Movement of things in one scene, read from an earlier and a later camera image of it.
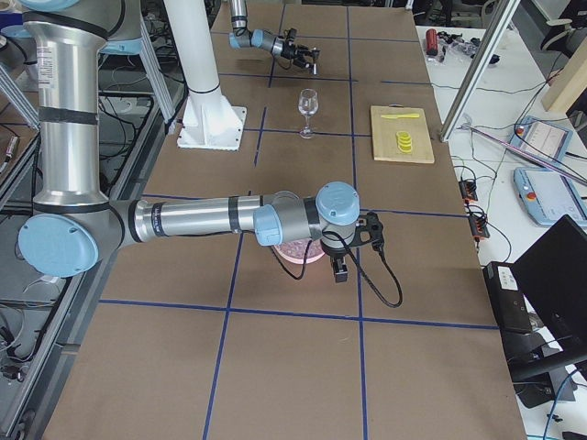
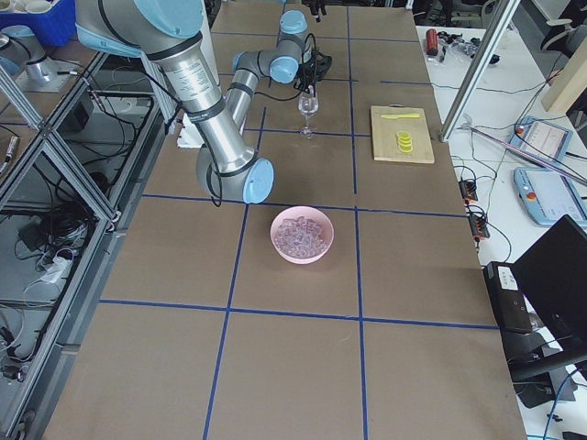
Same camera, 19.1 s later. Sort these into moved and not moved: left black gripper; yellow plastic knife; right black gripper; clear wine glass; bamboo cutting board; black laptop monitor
Moved: right black gripper; left black gripper
Not moved: clear wine glass; yellow plastic knife; bamboo cutting board; black laptop monitor
